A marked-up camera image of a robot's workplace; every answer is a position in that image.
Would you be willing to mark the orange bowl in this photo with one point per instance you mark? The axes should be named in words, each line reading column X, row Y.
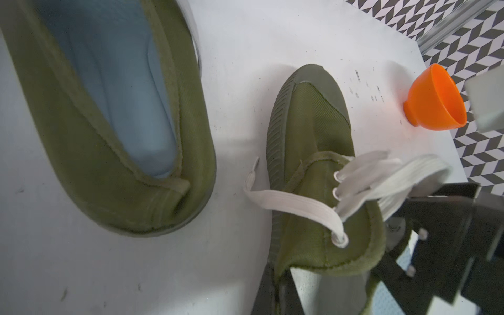
column 434, row 101

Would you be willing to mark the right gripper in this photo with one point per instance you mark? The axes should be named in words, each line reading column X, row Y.
column 459, row 250

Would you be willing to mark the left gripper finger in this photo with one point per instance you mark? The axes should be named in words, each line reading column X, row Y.
column 277, row 298

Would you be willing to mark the olive green shoe with laces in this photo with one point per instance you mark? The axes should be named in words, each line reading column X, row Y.
column 87, row 157

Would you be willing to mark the grey-blue insole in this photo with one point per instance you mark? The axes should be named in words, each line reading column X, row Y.
column 111, row 47

